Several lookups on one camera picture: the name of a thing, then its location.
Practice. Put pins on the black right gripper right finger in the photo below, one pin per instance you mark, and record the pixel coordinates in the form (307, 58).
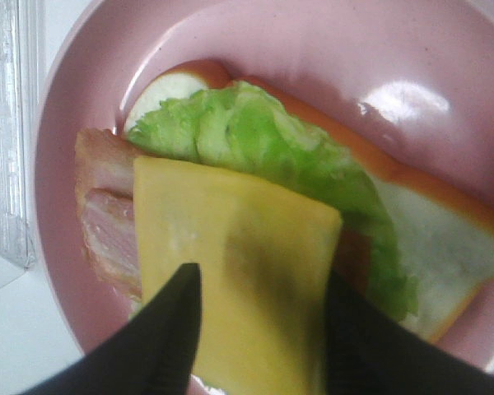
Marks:
(369, 353)

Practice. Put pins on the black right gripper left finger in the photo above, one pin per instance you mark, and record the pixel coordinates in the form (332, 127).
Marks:
(152, 354)

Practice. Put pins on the dark brown bacon strip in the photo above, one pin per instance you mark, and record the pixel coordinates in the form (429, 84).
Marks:
(352, 259)

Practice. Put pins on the bread slice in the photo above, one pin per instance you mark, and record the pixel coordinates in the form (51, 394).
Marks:
(445, 238)

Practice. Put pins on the yellow cheese slice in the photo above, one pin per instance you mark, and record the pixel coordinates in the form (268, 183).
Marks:
(265, 255)

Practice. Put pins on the pink bacon strip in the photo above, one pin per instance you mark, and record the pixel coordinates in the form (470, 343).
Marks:
(104, 195)

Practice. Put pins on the green lettuce leaf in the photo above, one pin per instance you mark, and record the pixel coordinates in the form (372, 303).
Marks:
(243, 128)

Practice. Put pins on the left clear plastic tray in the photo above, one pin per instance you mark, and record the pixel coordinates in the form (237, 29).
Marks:
(20, 79)

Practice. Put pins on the pink round plate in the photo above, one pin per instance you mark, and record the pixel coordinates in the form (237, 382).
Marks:
(415, 79)

